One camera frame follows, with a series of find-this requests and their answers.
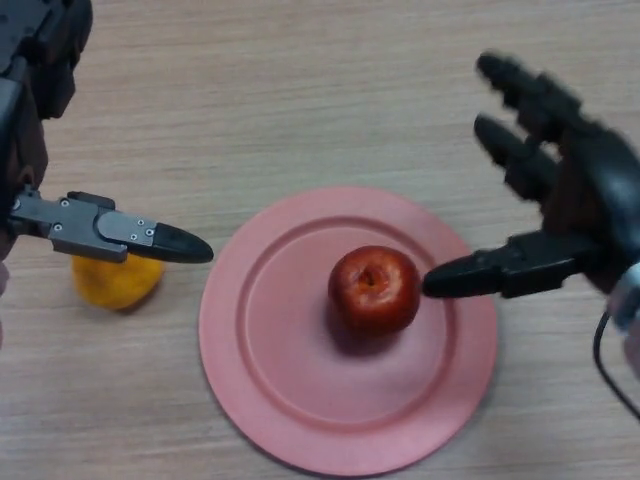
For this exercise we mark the red apple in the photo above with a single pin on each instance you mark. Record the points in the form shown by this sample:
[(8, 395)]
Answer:
[(372, 295)]

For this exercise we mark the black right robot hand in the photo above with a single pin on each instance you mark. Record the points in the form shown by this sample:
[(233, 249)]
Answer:
[(595, 200)]

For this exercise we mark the pink round plate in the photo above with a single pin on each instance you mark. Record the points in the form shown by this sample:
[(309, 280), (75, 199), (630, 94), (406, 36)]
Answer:
[(325, 400)]

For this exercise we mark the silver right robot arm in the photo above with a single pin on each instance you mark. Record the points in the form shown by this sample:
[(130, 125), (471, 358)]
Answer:
[(630, 305)]

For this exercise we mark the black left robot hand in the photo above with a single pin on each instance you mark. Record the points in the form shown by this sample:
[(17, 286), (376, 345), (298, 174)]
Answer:
[(30, 75)]

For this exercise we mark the orange round fruit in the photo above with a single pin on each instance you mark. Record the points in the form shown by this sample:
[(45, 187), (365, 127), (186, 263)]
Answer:
[(115, 282)]

